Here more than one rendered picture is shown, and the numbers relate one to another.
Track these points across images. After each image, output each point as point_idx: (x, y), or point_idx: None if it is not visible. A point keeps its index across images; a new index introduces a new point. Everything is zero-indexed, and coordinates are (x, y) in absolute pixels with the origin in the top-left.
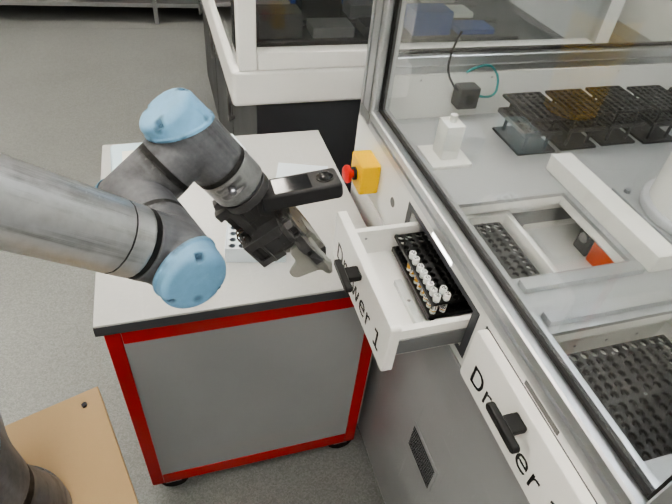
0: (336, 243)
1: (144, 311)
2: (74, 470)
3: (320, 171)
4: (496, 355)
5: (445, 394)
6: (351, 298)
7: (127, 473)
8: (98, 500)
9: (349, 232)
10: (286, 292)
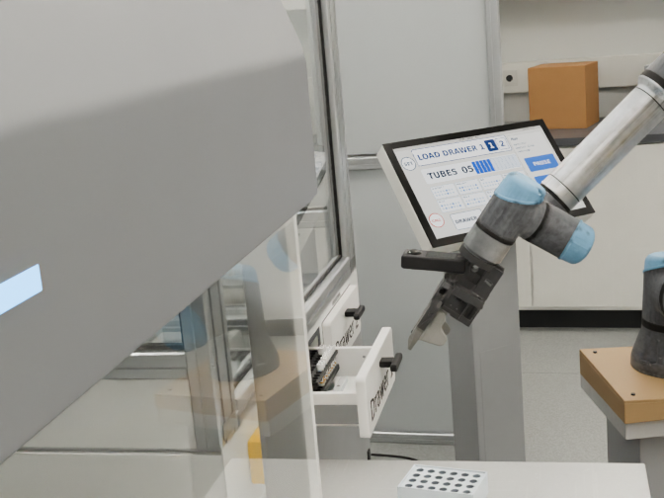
0: (370, 412)
1: (590, 466)
2: (633, 374)
3: (414, 255)
4: (333, 315)
5: (328, 435)
6: (381, 408)
7: (597, 369)
8: (615, 365)
9: (370, 365)
10: (431, 462)
